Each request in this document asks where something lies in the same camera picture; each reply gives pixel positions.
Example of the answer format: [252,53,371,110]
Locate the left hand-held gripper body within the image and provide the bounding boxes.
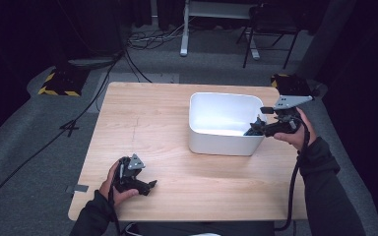
[113,153,153,197]

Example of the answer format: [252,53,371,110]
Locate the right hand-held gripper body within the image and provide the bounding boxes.
[263,94,314,139]

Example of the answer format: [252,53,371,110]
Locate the white plastic bin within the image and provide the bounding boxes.
[187,91,268,157]

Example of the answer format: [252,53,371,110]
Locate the person's right hand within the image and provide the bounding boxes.
[273,106,318,152]

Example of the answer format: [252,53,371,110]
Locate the person's left hand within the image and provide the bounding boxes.
[98,159,140,207]

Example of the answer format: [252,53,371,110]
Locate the yellow black striped base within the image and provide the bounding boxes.
[270,73,317,99]
[36,66,91,98]

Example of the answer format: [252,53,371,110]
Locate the grey tape piece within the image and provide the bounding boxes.
[65,184,90,194]

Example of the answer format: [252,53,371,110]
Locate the black chair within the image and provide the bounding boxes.
[235,2,300,70]

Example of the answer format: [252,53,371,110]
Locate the grey round stand base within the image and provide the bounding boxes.
[67,56,116,71]

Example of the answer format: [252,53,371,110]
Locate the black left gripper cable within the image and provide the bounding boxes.
[106,176,122,236]

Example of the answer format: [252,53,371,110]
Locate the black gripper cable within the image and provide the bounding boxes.
[106,176,122,236]
[274,118,311,232]

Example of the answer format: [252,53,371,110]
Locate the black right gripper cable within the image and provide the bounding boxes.
[274,118,311,232]

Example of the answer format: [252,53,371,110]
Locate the long black floor cable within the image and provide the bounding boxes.
[0,50,126,227]

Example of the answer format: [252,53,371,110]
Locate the white desk frame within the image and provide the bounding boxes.
[179,0,261,61]

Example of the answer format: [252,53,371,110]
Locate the tangle of floor cables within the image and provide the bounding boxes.
[126,23,186,52]

